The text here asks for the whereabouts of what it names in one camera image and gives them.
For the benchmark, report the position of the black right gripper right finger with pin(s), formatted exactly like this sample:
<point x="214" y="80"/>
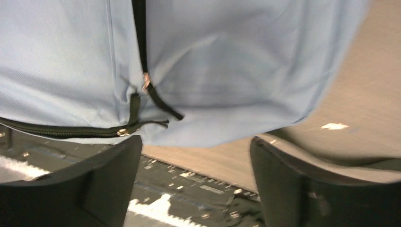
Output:
<point x="295" y="193"/>

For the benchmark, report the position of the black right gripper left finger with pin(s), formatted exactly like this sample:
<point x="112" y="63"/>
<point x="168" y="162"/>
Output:
<point x="92" y="193"/>

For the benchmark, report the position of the light blue backpack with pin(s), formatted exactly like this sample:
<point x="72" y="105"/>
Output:
<point x="185" y="73"/>

